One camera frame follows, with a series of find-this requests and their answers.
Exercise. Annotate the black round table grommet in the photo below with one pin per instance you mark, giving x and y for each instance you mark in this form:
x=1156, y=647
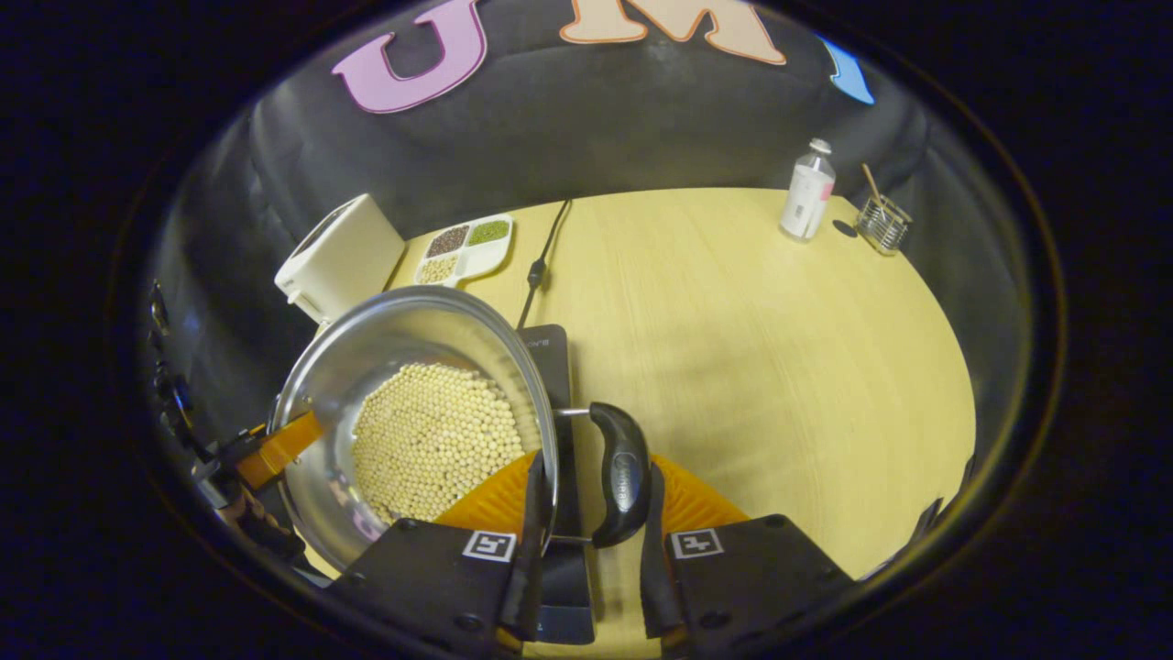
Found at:
x=845, y=229

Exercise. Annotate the pile of brown beans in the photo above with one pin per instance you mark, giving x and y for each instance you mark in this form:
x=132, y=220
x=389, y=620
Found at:
x=447, y=241

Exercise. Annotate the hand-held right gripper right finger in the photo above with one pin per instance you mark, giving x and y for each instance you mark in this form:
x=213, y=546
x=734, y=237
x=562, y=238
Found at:
x=655, y=568

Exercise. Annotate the white toaster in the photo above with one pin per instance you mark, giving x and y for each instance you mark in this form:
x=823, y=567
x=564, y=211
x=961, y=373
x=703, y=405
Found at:
x=353, y=252

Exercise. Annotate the pile of green beans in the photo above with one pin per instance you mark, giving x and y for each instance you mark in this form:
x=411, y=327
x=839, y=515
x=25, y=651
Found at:
x=489, y=231

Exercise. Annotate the pile of small yellow beans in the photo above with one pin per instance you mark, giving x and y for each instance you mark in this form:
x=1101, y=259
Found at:
x=438, y=269

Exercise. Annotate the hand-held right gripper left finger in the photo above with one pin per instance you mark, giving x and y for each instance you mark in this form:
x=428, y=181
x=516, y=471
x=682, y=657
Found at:
x=531, y=568

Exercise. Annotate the clear plastic bottle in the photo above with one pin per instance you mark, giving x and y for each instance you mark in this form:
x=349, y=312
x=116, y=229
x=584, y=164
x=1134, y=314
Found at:
x=806, y=202

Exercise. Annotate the black induction cooktop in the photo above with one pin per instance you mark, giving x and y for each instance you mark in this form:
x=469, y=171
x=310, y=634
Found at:
x=554, y=376

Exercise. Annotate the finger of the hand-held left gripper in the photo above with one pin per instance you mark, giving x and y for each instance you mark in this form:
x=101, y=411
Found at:
x=284, y=445

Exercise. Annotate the wooden stick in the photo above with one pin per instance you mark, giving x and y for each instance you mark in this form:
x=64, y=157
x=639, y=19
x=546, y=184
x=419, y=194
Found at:
x=871, y=181

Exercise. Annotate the clear glass cup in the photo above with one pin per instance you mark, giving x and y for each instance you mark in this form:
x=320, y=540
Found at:
x=884, y=229

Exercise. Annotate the stainless steel pot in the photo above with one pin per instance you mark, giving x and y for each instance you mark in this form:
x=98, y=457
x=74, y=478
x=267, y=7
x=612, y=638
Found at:
x=394, y=339

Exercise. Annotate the pile of yellow soybeans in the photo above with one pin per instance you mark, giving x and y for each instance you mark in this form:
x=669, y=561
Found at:
x=431, y=440

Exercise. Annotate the white divided dish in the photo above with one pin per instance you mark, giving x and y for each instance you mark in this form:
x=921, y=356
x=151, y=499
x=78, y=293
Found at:
x=476, y=261

